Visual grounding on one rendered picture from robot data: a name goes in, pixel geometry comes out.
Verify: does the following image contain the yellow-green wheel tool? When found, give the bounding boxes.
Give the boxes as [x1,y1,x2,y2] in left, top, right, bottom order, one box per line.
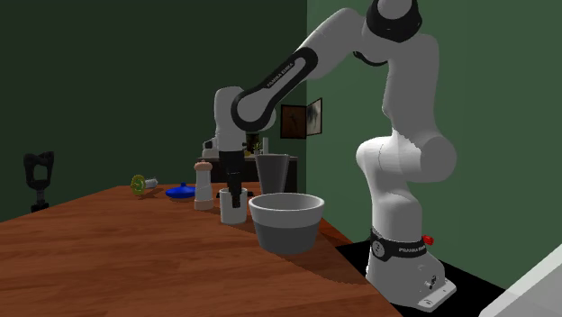
[130,174,159,197]

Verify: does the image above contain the blue lid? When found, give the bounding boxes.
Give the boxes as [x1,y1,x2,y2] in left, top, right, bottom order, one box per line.
[165,182,197,201]

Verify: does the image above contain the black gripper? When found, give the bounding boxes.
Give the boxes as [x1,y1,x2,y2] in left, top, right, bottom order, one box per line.
[219,150,245,209]

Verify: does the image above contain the white and tan pepper mill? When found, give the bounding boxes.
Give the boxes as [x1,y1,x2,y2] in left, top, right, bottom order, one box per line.
[193,160,215,212]

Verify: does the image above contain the dark brown wall picture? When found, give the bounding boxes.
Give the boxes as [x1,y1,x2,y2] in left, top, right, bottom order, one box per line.
[279,104,307,140]

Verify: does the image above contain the pale grey furniture corner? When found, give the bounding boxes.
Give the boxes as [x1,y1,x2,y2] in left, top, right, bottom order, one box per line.
[478,242,562,317]

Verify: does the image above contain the white and grey bowl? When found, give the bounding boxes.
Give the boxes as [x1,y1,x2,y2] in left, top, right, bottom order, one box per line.
[248,192,326,256]

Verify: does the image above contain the white cup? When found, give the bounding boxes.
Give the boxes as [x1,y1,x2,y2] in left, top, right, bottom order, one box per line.
[219,187,249,226]

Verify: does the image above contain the black robot stand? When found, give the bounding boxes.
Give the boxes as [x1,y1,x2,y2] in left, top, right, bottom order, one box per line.
[335,239,507,317]

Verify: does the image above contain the tall grey cup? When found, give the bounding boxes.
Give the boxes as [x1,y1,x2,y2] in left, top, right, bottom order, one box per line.
[255,153,291,196]

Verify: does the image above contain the dark cabinet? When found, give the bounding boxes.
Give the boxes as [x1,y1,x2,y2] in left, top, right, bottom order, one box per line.
[196,134,299,195]

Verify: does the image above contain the grey wall picture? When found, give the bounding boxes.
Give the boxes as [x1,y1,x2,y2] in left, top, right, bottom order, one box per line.
[306,97,324,137]

